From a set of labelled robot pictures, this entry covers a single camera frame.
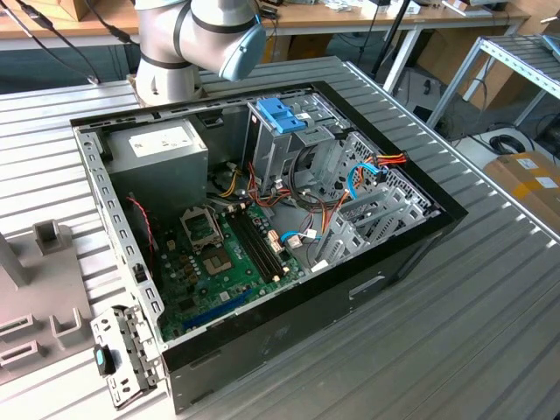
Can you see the wooden desk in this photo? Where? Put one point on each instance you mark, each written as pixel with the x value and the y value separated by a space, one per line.
pixel 350 19
pixel 44 28

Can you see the black teal bracket latch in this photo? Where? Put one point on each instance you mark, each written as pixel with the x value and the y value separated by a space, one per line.
pixel 101 359

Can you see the grey power supply unit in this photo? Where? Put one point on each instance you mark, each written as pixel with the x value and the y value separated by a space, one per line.
pixel 157 184

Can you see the black open PC case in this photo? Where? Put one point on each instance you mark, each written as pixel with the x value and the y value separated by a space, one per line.
pixel 306 315

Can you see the green motherboard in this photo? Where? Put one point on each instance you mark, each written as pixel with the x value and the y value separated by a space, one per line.
pixel 192 280

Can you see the labelled cardboard box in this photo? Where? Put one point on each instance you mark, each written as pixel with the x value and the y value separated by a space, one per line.
pixel 520 184

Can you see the blue expansion slot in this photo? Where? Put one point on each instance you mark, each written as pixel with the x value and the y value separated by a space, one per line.
pixel 219 308

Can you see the thin metal locking lever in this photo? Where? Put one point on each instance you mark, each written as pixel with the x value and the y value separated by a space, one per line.
pixel 217 224

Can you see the patterned brown box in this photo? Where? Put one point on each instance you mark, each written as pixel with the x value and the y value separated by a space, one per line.
pixel 83 9

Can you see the blue plastic drive latch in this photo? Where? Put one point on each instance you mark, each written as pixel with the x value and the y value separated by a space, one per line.
pixel 275 111

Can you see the grey parts rack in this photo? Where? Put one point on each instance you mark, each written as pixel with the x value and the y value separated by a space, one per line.
pixel 48 280

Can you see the metal disk bay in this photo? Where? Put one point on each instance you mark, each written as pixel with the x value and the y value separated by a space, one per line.
pixel 339 245

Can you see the black slanted pole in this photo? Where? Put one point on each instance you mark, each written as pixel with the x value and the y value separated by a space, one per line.
pixel 394 32

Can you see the grey metal shelf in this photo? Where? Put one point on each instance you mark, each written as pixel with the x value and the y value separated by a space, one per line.
pixel 516 52

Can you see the small brown cardboard box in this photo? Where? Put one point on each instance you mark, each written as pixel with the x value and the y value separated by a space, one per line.
pixel 308 48

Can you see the silver hinged slot bracket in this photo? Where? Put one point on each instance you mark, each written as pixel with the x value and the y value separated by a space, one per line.
pixel 131 350

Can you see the black RAM slot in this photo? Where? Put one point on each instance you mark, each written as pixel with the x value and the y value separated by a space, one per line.
pixel 264 240
pixel 251 247

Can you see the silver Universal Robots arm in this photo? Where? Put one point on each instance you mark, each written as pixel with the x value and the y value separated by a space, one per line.
pixel 166 83

